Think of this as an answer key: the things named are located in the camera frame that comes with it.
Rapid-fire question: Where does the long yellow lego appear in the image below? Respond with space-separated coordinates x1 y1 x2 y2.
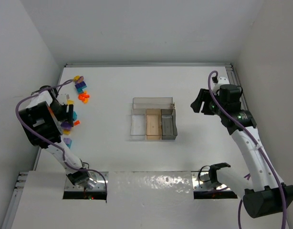
67 100 74 105

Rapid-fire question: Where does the teal round lego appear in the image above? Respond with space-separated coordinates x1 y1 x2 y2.
73 111 77 121

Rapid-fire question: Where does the purple and yellow lego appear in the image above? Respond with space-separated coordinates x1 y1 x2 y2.
61 122 73 135

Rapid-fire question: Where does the small orange lego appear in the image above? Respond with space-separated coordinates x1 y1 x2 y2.
73 120 80 126

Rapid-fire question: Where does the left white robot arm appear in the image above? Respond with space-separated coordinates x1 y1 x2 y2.
15 85 92 188

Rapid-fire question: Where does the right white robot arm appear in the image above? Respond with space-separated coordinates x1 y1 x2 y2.
191 84 293 218

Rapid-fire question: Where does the orange lego cluster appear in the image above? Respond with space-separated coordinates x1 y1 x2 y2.
78 91 90 104

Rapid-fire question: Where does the teal square lego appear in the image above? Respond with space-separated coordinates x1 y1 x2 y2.
76 88 84 94

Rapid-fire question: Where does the grey plastic container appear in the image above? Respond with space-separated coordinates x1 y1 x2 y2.
161 109 178 140

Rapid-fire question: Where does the amber plastic container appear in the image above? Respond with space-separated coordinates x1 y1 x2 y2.
146 109 162 140

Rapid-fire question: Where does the clear rear container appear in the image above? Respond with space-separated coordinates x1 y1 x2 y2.
132 97 175 115

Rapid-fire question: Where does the clear front-left container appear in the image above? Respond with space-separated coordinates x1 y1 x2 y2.
130 114 146 141

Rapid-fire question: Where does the white front cover panel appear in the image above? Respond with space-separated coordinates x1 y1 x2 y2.
12 171 282 229

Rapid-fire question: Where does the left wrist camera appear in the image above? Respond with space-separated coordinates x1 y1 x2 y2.
57 94 69 105

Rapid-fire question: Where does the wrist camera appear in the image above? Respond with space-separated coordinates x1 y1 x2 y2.
211 76 230 94
57 94 69 105

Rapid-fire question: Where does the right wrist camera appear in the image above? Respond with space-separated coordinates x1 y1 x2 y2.
211 76 230 94

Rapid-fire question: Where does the rear aluminium rail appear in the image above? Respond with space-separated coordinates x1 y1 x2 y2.
64 62 232 68

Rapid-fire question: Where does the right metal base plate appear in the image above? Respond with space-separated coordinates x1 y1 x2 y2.
191 171 231 192

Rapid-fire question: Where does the metal base plate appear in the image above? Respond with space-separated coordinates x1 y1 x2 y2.
64 172 108 192
191 171 231 192

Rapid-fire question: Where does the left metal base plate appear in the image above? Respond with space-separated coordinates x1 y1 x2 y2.
64 172 108 192

